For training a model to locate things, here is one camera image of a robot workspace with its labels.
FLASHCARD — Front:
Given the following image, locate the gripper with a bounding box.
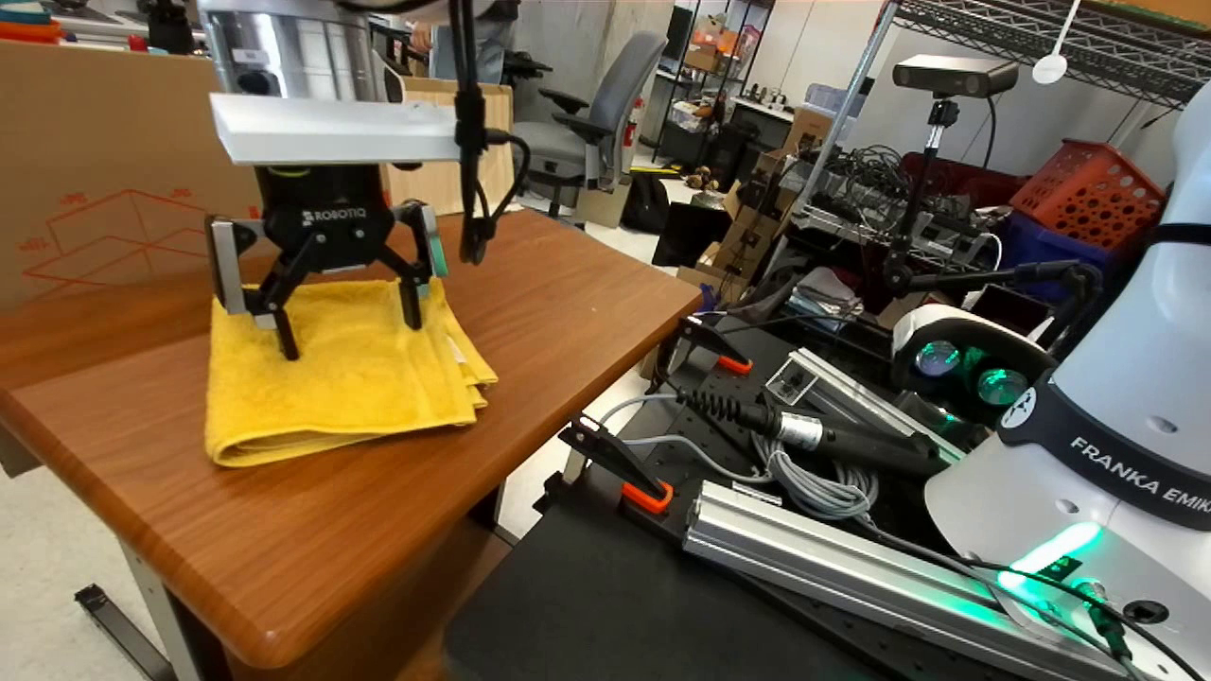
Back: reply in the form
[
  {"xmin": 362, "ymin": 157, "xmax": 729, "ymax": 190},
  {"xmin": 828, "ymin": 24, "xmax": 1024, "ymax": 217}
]
[{"xmin": 205, "ymin": 166, "xmax": 451, "ymax": 363}]

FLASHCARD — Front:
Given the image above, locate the yellow towel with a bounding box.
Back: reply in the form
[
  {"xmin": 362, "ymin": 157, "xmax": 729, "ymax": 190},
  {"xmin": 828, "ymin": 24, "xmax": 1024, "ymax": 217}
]
[{"xmin": 203, "ymin": 275, "xmax": 500, "ymax": 470}]

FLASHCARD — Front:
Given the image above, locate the plain cardboard box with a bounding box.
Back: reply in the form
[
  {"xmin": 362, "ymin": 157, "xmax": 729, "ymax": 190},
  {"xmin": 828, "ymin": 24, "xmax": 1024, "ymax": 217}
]
[{"xmin": 380, "ymin": 76, "xmax": 518, "ymax": 218}]

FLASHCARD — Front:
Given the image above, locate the large printed cardboard box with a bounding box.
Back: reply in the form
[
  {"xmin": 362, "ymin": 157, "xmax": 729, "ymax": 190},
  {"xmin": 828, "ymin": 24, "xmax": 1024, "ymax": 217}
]
[{"xmin": 0, "ymin": 38, "xmax": 268, "ymax": 315}]

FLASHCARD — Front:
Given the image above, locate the person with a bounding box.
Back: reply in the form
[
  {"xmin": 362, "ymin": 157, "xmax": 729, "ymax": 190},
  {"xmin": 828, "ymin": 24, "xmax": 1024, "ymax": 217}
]
[{"xmin": 409, "ymin": 0, "xmax": 523, "ymax": 88}]

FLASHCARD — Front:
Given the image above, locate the grey office chair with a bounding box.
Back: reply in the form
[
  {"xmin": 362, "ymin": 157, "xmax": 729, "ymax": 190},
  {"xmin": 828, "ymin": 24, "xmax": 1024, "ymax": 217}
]
[{"xmin": 509, "ymin": 31, "xmax": 669, "ymax": 224}]

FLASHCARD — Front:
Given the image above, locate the black backpack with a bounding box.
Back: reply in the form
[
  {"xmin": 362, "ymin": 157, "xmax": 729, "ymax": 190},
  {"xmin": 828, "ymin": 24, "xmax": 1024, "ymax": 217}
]
[{"xmin": 619, "ymin": 170, "xmax": 674, "ymax": 236}]

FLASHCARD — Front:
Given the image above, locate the black clamp with orange tips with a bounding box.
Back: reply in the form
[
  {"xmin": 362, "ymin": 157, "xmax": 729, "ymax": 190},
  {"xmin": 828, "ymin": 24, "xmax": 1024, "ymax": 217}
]
[
  {"xmin": 557, "ymin": 415, "xmax": 676, "ymax": 517},
  {"xmin": 675, "ymin": 316, "xmax": 756, "ymax": 375}
]

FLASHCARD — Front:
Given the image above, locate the black box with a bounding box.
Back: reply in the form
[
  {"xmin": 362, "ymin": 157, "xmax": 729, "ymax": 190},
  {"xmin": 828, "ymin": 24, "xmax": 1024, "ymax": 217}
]
[{"xmin": 651, "ymin": 200, "xmax": 735, "ymax": 270}]

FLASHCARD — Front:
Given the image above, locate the stack of cardboard boxes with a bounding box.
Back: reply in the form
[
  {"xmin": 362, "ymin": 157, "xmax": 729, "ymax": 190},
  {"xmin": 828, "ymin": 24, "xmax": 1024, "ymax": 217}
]
[{"xmin": 676, "ymin": 106, "xmax": 837, "ymax": 289}]

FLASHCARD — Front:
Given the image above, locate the shelf with boxes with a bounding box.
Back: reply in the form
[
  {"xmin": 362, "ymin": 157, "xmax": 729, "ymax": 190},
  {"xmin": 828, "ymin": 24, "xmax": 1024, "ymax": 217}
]
[{"xmin": 651, "ymin": 0, "xmax": 779, "ymax": 169}]

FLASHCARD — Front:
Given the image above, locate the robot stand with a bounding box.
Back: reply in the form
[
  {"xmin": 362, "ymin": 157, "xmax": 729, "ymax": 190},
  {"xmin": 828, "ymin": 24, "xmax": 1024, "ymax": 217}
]
[{"xmin": 443, "ymin": 312, "xmax": 1211, "ymax": 681}]

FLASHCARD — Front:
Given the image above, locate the white VR headset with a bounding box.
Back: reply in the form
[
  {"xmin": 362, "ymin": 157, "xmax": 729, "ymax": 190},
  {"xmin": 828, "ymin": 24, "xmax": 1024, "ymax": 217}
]
[{"xmin": 891, "ymin": 303, "xmax": 1059, "ymax": 431}]

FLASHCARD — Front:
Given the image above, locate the red plastic bin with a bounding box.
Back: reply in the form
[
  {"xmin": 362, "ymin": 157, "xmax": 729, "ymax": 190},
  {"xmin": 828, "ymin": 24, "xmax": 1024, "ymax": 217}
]
[{"xmin": 899, "ymin": 149, "xmax": 1029, "ymax": 211}]

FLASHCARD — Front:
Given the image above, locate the blue plastic bin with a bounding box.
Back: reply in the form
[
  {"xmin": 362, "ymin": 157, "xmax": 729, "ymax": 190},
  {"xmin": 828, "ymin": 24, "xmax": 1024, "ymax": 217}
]
[{"xmin": 996, "ymin": 209, "xmax": 1119, "ymax": 306}]

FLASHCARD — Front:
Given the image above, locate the orange plastic basket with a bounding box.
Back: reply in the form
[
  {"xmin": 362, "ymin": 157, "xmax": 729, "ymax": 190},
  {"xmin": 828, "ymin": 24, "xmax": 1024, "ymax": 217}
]
[{"xmin": 1009, "ymin": 139, "xmax": 1167, "ymax": 253}]

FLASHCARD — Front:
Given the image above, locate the coil of grey cable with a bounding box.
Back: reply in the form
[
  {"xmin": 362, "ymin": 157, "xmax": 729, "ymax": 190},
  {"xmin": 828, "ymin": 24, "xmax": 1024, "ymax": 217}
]
[{"xmin": 598, "ymin": 393, "xmax": 883, "ymax": 523}]

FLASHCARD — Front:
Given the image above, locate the short aluminium rail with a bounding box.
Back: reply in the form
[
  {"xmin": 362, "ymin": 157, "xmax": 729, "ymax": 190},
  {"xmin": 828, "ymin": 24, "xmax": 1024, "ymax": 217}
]
[{"xmin": 764, "ymin": 347, "xmax": 968, "ymax": 466}]

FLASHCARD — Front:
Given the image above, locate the heap of black cables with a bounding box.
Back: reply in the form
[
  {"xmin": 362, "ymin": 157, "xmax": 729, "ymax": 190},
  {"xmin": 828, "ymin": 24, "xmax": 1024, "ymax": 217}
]
[{"xmin": 812, "ymin": 144, "xmax": 914, "ymax": 214}]

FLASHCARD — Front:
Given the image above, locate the thick black cable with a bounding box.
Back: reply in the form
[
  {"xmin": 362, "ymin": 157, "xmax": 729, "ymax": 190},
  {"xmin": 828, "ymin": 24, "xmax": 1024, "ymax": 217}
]
[{"xmin": 674, "ymin": 384, "xmax": 949, "ymax": 477}]

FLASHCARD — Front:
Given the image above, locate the long aluminium rail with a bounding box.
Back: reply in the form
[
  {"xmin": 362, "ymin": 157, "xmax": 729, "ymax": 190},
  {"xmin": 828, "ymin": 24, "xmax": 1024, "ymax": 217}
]
[{"xmin": 682, "ymin": 480, "xmax": 1129, "ymax": 681}]

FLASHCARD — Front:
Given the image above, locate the camera on mount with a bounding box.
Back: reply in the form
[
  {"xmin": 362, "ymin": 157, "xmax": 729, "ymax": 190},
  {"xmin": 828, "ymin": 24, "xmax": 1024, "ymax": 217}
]
[{"xmin": 882, "ymin": 54, "xmax": 1105, "ymax": 306}]

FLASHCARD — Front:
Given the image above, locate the black wire shelf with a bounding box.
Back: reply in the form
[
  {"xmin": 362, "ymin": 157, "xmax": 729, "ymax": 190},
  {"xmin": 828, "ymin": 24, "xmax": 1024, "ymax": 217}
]
[{"xmin": 787, "ymin": 0, "xmax": 1211, "ymax": 271}]

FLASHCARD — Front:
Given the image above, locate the thin black cable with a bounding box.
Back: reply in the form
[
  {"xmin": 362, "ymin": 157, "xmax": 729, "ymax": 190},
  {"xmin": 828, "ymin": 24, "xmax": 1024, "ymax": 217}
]
[{"xmin": 856, "ymin": 518, "xmax": 1204, "ymax": 681}]

